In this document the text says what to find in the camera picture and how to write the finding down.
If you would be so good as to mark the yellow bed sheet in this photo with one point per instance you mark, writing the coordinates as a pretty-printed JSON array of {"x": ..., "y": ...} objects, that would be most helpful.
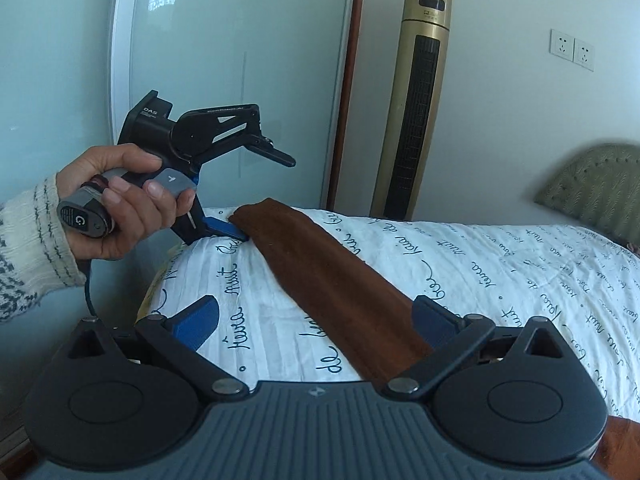
[{"x": 150, "y": 300}]

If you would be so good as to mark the gold tower air conditioner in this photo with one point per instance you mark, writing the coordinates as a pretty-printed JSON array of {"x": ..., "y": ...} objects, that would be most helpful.
[{"x": 425, "y": 25}]

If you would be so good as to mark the white wall socket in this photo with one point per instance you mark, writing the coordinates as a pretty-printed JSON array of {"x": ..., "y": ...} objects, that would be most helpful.
[
  {"x": 584, "y": 54},
  {"x": 562, "y": 44}
]

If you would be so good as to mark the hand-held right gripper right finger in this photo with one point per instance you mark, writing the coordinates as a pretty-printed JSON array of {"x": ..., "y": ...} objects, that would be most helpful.
[{"x": 432, "y": 325}]

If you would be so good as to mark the person's left hand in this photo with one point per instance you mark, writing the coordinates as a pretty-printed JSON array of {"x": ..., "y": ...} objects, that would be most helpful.
[{"x": 140, "y": 220}]

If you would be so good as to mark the white script-printed quilt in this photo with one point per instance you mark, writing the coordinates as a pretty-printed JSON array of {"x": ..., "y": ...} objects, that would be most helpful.
[{"x": 500, "y": 285}]

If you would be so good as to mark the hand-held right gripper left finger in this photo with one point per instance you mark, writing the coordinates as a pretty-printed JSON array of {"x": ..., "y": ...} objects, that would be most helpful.
[{"x": 197, "y": 322}]

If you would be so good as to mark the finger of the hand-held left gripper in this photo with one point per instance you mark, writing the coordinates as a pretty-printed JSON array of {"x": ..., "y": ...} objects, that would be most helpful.
[
  {"x": 227, "y": 227},
  {"x": 272, "y": 155}
]

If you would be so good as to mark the green padded headboard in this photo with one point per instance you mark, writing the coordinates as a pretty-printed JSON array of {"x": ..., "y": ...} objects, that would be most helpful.
[{"x": 595, "y": 185}]

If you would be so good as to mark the brown wooden door frame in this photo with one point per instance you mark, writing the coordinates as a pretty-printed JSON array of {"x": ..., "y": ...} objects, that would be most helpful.
[{"x": 350, "y": 85}]

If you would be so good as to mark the frosted glass sliding door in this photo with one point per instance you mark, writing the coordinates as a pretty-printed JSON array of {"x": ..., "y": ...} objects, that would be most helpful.
[{"x": 240, "y": 60}]

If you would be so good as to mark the person's left forearm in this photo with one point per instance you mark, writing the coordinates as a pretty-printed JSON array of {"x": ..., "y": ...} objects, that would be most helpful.
[{"x": 30, "y": 250}]

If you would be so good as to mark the brown knitted garment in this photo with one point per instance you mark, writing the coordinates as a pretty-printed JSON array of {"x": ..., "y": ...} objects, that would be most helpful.
[{"x": 320, "y": 270}]

